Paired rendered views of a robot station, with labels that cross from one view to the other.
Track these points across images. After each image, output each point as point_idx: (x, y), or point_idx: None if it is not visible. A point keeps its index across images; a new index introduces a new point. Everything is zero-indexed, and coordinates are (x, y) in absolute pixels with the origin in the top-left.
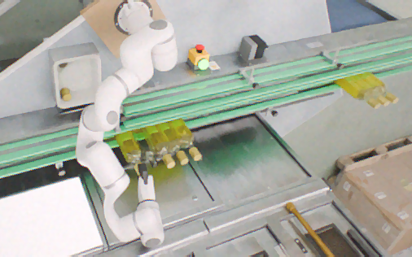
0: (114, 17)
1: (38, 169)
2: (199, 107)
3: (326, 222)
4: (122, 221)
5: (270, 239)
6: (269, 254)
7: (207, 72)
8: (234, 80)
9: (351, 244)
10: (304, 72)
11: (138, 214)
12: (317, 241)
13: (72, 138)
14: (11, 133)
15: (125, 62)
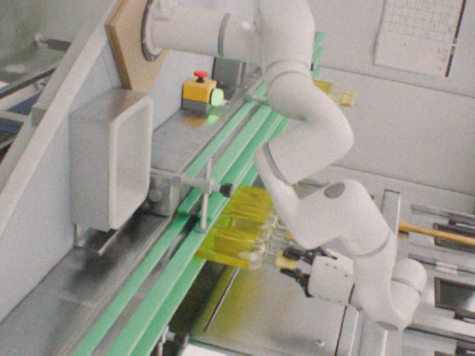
0: (142, 28)
1: None
2: (249, 158)
3: (430, 225)
4: (393, 299)
5: (425, 266)
6: (441, 276)
7: (224, 108)
8: (255, 109)
9: (463, 228)
10: None
11: (404, 274)
12: (454, 237)
13: (166, 271)
14: (76, 315)
15: (296, 46)
